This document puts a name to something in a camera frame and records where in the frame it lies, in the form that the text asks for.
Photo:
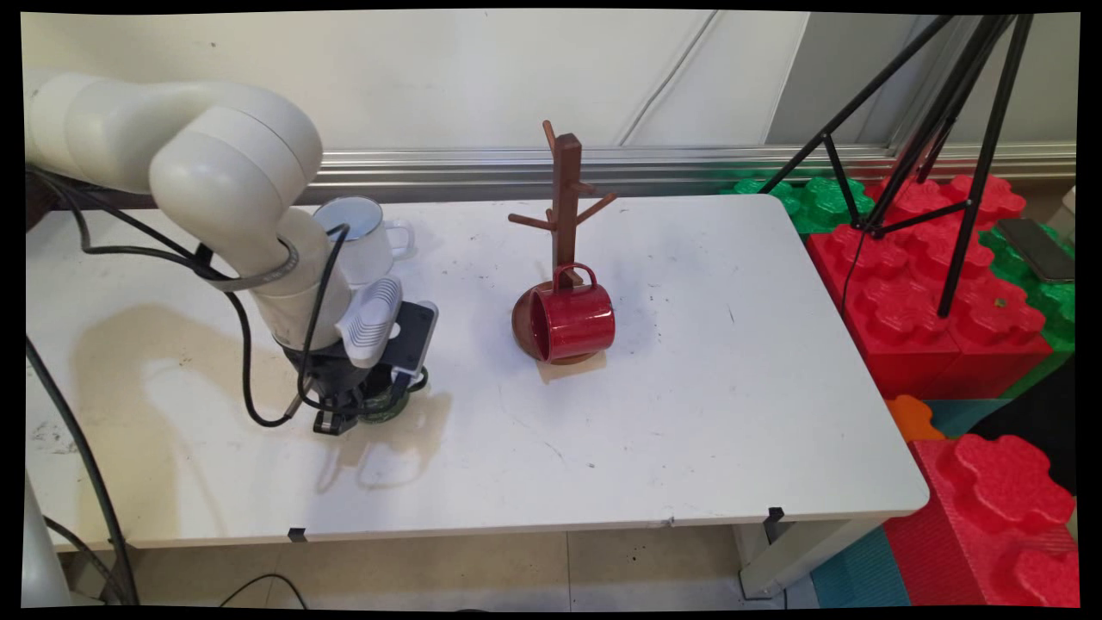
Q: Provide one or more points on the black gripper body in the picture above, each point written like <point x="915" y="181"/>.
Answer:
<point x="336" y="379"/>

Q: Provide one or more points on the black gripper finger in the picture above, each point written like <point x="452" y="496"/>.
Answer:
<point x="334" y="424"/>

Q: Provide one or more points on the dark green ceramic mug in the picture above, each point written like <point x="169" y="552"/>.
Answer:
<point x="383" y="412"/>

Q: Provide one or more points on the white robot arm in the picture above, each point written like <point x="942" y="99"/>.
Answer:
<point x="224" y="164"/>

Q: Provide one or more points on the white enamel mug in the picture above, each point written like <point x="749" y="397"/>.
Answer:
<point x="366" y="250"/>

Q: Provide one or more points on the red ceramic mug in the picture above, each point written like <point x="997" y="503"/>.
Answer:
<point x="577" y="323"/>

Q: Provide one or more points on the brown wooden mug tree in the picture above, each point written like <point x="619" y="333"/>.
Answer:
<point x="566" y="198"/>

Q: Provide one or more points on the white table leg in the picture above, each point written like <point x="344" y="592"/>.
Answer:
<point x="801" y="551"/>

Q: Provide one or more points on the green foam block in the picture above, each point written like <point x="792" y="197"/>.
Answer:
<point x="826" y="202"/>
<point x="1055" y="301"/>

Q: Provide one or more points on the teal foam mat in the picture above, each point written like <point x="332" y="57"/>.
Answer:
<point x="861" y="573"/>

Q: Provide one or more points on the red foam block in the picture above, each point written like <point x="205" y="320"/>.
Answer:
<point x="904" y="327"/>
<point x="990" y="517"/>

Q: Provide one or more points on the orange foam piece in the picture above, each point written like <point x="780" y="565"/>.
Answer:
<point x="913" y="418"/>

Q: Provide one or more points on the black tripod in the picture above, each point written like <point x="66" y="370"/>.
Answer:
<point x="975" y="200"/>

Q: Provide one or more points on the dark smartphone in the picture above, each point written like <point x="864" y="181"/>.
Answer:
<point x="1037" y="250"/>

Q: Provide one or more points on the white ribbed camera housing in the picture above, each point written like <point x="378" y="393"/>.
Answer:
<point x="370" y="323"/>

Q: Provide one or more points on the black grey camera box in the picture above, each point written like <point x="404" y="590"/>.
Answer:
<point x="411" y="336"/>

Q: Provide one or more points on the aluminium wall rail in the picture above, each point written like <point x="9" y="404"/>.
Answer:
<point x="430" y="168"/>

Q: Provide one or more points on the white post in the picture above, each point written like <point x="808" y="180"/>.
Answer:
<point x="43" y="568"/>

